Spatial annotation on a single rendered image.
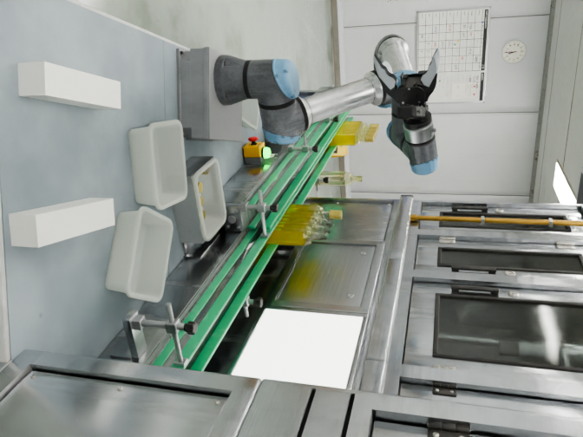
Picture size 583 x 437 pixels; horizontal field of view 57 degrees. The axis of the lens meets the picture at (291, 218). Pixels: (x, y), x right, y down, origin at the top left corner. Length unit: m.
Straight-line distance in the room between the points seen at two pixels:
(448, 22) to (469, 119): 1.31
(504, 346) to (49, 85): 1.32
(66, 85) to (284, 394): 0.72
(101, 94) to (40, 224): 0.32
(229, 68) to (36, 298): 0.86
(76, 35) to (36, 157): 0.30
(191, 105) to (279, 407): 1.02
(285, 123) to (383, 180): 6.47
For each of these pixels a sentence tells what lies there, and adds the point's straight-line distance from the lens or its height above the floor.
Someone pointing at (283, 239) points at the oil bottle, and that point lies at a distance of 1.86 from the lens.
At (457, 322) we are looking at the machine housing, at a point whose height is 1.58.
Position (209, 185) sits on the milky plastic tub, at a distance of 1.73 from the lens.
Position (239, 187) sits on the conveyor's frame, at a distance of 1.92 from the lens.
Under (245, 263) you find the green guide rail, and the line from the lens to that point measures 1.65.
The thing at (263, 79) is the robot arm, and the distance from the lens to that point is 1.62.
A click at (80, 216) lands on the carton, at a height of 0.81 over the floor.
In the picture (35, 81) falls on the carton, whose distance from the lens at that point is 1.13.
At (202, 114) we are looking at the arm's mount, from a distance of 1.63.
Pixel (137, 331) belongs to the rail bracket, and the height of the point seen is 0.86.
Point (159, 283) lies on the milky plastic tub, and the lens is 1.46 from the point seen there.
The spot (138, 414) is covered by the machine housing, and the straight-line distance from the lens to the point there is 0.96.
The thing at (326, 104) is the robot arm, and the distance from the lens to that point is 1.74.
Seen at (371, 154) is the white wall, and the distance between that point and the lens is 7.97.
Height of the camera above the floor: 1.53
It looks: 16 degrees down
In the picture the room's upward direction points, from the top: 92 degrees clockwise
